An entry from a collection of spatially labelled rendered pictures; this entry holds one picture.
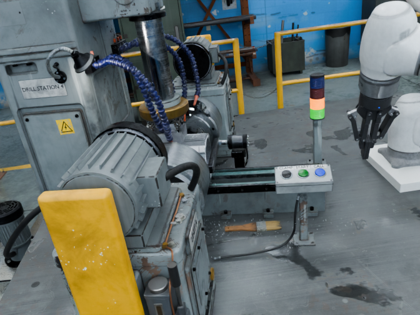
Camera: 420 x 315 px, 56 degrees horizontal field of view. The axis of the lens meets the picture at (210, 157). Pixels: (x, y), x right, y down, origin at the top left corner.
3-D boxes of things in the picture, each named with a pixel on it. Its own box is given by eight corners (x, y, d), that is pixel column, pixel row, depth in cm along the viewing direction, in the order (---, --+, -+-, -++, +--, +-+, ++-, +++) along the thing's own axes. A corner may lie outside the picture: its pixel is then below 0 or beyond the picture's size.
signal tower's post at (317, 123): (309, 169, 176) (308, 77, 158) (307, 161, 183) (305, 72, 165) (327, 168, 175) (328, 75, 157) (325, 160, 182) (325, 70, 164)
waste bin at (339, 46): (343, 60, 654) (344, 23, 628) (353, 65, 619) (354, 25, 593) (320, 64, 653) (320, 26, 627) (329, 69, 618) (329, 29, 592)
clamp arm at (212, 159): (213, 144, 164) (206, 174, 141) (212, 137, 163) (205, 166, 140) (222, 144, 163) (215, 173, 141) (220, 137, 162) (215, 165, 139)
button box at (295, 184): (275, 194, 122) (275, 184, 119) (274, 177, 127) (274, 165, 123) (332, 191, 120) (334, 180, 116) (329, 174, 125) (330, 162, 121)
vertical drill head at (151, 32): (140, 152, 141) (109, 9, 120) (152, 132, 157) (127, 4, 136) (189, 149, 139) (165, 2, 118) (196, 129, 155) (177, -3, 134)
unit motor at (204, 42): (182, 130, 197) (169, 45, 179) (192, 109, 227) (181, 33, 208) (233, 127, 193) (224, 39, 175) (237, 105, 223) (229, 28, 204)
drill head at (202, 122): (161, 174, 164) (150, 117, 154) (179, 135, 201) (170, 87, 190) (220, 170, 161) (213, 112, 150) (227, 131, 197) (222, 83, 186)
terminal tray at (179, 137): (152, 153, 145) (149, 135, 142) (159, 141, 155) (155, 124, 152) (184, 151, 143) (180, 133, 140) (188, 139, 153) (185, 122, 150)
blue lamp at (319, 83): (310, 89, 161) (310, 79, 159) (309, 85, 166) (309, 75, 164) (325, 88, 160) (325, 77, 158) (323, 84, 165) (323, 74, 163)
